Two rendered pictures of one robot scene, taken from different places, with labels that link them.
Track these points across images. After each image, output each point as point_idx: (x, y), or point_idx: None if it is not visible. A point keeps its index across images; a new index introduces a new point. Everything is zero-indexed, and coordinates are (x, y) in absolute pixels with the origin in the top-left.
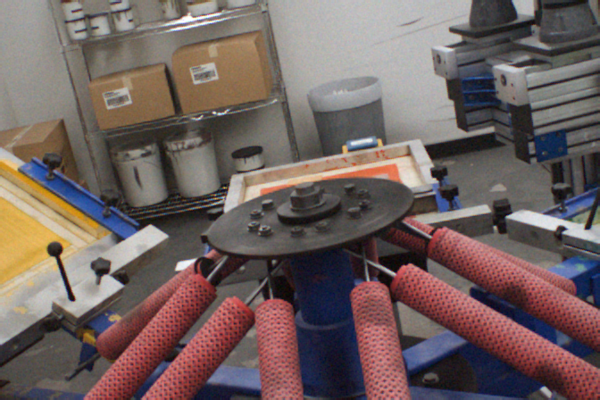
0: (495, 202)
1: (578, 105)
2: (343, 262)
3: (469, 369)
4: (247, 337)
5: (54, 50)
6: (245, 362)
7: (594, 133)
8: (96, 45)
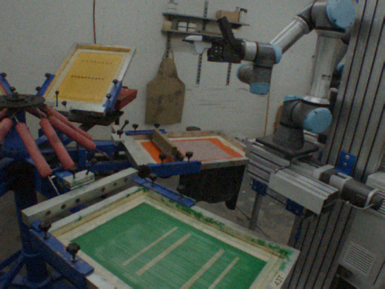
0: (143, 164)
1: (267, 175)
2: (10, 115)
3: (20, 167)
4: (267, 204)
5: None
6: (252, 207)
7: (278, 196)
8: None
